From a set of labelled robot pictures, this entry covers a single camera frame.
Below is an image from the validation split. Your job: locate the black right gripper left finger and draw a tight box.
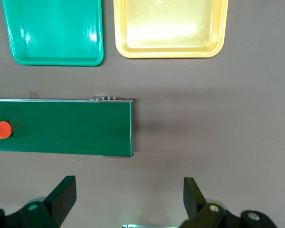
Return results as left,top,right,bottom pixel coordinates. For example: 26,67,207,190
0,175,77,228

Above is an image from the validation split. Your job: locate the orange 4680 cylinder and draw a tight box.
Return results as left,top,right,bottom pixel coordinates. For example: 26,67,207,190
0,121,12,141

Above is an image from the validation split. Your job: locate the green plastic tray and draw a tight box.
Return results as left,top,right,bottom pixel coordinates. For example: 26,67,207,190
1,0,105,67

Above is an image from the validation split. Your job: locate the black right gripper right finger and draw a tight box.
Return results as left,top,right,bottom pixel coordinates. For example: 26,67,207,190
180,177,276,228

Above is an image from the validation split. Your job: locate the green belt conveyor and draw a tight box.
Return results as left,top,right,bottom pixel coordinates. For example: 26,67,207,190
0,96,135,158

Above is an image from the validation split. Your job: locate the yellow plastic tray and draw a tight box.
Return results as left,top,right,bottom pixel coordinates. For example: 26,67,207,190
113,0,229,59

